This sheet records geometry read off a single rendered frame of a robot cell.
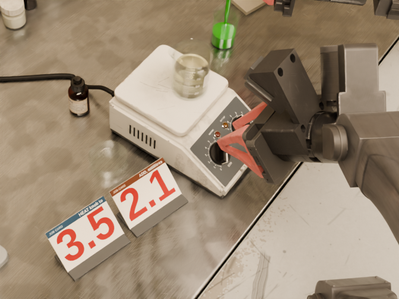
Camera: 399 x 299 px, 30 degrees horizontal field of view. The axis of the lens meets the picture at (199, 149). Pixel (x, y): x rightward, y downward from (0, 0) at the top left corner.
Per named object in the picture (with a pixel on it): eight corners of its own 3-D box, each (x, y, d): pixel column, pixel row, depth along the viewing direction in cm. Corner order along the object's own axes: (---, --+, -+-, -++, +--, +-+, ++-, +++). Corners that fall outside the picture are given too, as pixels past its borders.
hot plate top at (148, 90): (231, 85, 105) (231, 80, 104) (182, 139, 99) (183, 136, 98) (162, 45, 108) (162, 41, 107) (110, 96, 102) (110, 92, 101)
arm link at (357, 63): (297, 48, 82) (331, 39, 70) (372, 45, 83) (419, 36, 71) (300, 153, 82) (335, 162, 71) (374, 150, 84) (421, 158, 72)
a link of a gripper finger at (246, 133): (196, 134, 90) (253, 135, 83) (229, 98, 94) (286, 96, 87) (221, 177, 93) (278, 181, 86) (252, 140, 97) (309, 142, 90)
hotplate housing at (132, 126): (270, 142, 110) (279, 108, 103) (221, 203, 103) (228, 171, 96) (148, 71, 116) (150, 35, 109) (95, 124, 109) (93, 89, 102)
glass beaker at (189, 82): (208, 76, 105) (214, 35, 98) (208, 105, 102) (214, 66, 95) (165, 73, 105) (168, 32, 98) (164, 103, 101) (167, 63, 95)
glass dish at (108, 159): (104, 187, 103) (104, 178, 101) (81, 162, 105) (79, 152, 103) (136, 167, 105) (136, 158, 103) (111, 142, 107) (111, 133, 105)
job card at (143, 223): (188, 202, 102) (190, 186, 99) (136, 238, 99) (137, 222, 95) (160, 172, 105) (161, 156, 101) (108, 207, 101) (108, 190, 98)
